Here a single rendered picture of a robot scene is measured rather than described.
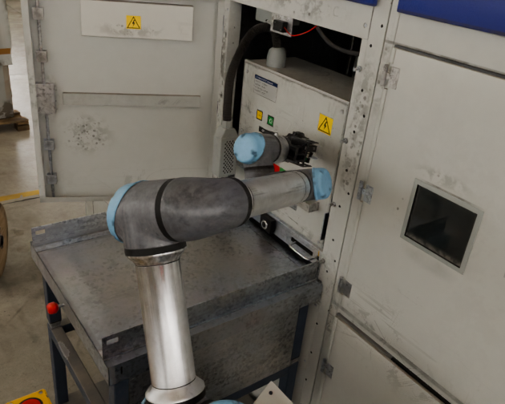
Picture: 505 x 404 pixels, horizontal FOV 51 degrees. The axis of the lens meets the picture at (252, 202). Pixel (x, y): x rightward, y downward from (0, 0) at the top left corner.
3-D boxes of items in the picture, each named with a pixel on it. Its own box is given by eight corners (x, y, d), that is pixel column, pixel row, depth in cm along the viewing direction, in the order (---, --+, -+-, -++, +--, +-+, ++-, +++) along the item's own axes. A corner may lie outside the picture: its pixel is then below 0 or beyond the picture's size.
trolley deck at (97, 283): (109, 386, 126) (108, 368, 124) (31, 256, 169) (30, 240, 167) (319, 300, 164) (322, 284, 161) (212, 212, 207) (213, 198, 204)
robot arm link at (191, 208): (208, 175, 85) (331, 156, 126) (156, 180, 91) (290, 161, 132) (216, 247, 86) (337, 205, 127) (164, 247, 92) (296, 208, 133)
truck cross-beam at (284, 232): (321, 270, 165) (325, 254, 162) (226, 197, 203) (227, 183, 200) (333, 266, 168) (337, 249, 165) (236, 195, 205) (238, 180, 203)
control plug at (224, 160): (218, 178, 185) (222, 130, 177) (211, 172, 188) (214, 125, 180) (236, 174, 189) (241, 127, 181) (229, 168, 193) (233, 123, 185)
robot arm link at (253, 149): (232, 168, 131) (229, 133, 130) (257, 167, 140) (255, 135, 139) (258, 165, 126) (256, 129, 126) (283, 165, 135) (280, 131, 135)
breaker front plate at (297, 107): (318, 253, 165) (345, 104, 143) (231, 190, 199) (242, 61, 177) (321, 252, 166) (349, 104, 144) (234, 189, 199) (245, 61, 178)
